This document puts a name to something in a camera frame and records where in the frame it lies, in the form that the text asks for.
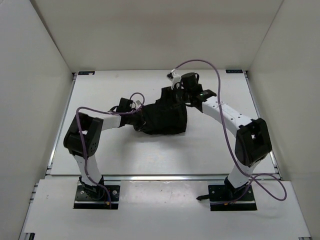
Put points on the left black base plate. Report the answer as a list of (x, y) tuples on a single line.
[(98, 202)]

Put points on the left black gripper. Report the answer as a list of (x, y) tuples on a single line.
[(141, 122)]

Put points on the left blue corner label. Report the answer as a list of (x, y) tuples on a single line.
[(86, 73)]

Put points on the right blue corner label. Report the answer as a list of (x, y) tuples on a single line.
[(234, 71)]

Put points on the blue corner label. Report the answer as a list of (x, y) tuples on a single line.
[(234, 71), (86, 73)]

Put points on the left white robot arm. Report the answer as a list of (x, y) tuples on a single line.
[(83, 135)]

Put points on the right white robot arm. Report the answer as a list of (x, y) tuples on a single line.
[(252, 139)]

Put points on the aluminium table rail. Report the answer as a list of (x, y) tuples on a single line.
[(158, 177)]

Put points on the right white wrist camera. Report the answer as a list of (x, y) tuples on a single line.
[(174, 78)]

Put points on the black pleated skirt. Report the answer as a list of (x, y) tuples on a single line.
[(164, 117)]

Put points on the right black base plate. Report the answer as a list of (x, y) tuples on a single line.
[(221, 199)]

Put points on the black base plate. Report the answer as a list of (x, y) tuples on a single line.
[(221, 199), (98, 202)]

